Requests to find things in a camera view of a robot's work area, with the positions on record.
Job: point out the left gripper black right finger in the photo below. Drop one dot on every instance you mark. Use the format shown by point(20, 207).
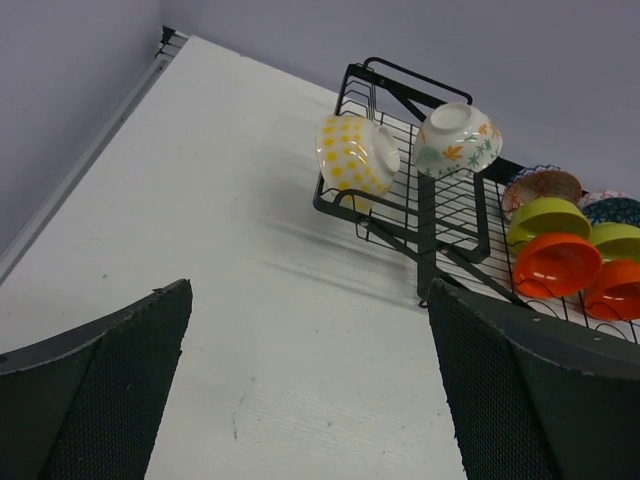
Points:
point(532, 396)

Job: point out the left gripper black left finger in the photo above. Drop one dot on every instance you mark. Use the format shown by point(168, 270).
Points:
point(88, 403)

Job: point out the orange bowl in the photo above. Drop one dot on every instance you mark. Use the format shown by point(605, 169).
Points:
point(614, 294)
point(555, 265)

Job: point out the floral leaf pattern bowl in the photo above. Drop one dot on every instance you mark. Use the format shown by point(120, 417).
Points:
point(456, 139)

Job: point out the right lime green bowl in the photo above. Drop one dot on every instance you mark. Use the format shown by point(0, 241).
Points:
point(616, 241)

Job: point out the lime green bowl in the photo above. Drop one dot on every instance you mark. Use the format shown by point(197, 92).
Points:
point(545, 215)
point(616, 241)

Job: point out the left lime green bowl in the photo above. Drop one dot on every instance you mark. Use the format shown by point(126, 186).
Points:
point(545, 215)

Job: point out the blue patterned bowl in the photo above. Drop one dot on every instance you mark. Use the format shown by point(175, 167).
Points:
point(610, 206)

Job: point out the red patterned bowl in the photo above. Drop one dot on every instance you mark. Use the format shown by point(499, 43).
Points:
point(537, 182)

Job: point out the black wire dish rack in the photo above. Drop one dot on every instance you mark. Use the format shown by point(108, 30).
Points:
point(451, 228)

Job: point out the aluminium table edge rail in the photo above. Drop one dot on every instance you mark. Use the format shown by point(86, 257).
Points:
point(171, 43)

